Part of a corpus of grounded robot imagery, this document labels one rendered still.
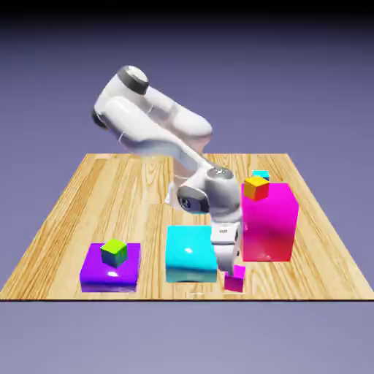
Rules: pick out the large purple box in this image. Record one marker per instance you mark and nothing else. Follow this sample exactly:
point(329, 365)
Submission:
point(109, 274)

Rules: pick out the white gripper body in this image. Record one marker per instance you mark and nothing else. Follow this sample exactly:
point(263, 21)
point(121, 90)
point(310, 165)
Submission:
point(226, 255)

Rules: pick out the small magenta cube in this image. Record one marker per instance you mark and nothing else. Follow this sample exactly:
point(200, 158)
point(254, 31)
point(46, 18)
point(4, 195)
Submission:
point(234, 280)

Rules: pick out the large cyan box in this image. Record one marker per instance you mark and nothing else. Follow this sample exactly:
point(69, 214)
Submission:
point(190, 254)

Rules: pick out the small green cube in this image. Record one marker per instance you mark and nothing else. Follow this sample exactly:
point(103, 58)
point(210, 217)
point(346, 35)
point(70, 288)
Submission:
point(114, 252)

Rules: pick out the small cyan cube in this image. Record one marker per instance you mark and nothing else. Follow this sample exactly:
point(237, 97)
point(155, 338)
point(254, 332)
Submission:
point(261, 174)

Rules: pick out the small orange cube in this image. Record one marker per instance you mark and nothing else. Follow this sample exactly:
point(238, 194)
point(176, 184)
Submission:
point(255, 188)

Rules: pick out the large magenta box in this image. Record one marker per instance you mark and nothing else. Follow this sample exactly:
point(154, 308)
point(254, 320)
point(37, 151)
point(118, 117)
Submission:
point(270, 225)

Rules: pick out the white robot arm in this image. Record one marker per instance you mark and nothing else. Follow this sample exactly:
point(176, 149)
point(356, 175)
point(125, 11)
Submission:
point(152, 122)

